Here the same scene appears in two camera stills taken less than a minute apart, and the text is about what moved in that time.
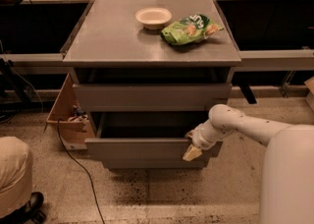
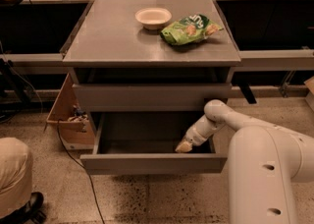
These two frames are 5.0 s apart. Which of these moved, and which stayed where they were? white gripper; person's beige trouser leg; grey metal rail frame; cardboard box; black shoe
Moved: white gripper
Stayed: grey metal rail frame; black shoe; cardboard box; person's beige trouser leg
